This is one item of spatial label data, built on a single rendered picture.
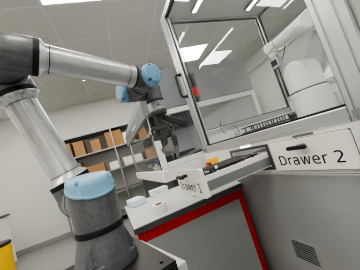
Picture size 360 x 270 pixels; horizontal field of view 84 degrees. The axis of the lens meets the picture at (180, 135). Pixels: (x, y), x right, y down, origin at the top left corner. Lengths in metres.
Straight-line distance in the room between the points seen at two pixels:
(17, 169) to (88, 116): 1.80
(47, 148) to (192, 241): 0.72
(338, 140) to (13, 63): 0.87
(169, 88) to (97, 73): 1.24
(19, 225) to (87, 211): 5.08
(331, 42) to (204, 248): 0.93
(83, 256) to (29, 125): 0.38
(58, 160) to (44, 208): 4.73
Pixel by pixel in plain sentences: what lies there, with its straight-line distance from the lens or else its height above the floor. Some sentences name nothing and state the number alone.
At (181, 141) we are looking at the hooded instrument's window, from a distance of 1.76.
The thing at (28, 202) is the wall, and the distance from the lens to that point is 5.48.
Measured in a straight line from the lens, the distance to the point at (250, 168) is 0.88.
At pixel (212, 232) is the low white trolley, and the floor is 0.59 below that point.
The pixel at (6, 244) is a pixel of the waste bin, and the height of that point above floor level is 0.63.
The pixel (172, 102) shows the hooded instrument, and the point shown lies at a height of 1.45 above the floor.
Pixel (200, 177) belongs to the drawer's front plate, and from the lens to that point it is 0.75.
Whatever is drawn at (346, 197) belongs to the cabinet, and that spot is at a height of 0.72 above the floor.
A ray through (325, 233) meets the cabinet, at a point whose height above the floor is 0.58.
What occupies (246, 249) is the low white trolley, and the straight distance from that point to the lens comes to 1.21.
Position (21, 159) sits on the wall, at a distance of 5.52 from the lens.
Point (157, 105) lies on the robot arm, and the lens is 0.85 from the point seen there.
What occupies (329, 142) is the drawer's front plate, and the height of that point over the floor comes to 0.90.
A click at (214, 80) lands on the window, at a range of 1.16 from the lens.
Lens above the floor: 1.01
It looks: 5 degrees up
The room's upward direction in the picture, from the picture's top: 18 degrees counter-clockwise
